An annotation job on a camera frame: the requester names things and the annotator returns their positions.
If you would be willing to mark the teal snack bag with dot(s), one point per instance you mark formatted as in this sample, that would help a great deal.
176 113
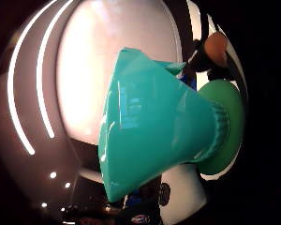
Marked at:
153 125

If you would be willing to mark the blue packet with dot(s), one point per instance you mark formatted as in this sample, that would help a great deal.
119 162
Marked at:
190 82

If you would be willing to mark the large bright ceiling light panel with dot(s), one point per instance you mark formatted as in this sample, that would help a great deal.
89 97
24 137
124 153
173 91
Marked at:
93 68

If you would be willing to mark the small black object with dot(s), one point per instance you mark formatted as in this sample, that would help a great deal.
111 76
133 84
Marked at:
164 193

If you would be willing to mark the green round plate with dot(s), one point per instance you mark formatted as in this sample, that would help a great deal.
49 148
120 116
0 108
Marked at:
232 125

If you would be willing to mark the round ceiling spotlight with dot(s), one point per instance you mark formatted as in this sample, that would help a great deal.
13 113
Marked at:
67 185
44 205
53 175

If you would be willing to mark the short ceiling light strip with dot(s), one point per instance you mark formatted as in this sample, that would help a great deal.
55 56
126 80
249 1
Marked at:
40 87

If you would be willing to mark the long ceiling light strip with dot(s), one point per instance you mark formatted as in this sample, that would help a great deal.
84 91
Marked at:
12 93

